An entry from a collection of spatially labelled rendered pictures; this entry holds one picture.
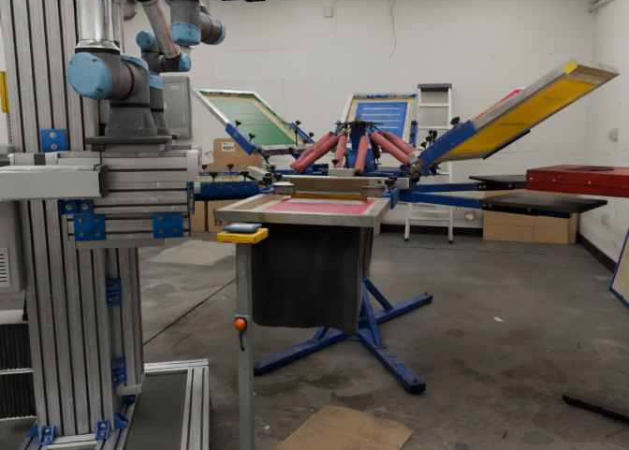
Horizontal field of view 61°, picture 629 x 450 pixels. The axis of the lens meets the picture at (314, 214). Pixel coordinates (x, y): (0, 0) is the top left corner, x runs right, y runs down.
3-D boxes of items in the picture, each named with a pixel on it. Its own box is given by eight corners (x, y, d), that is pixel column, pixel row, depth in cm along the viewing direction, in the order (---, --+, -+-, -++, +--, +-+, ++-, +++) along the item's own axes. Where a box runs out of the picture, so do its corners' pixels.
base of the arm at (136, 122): (100, 137, 155) (98, 101, 154) (109, 136, 170) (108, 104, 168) (154, 137, 158) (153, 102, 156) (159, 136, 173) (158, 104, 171)
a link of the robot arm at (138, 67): (158, 104, 167) (156, 58, 164) (133, 102, 154) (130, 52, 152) (124, 104, 170) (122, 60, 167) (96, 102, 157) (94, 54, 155)
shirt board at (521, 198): (607, 217, 252) (609, 199, 251) (578, 228, 224) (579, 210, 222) (378, 193, 343) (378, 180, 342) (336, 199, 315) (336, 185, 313)
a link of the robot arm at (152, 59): (161, 76, 231) (160, 50, 229) (138, 77, 234) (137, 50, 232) (170, 78, 239) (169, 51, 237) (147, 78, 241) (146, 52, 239)
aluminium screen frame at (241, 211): (375, 226, 182) (376, 216, 182) (215, 220, 196) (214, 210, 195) (396, 197, 258) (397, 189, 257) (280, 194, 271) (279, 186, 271)
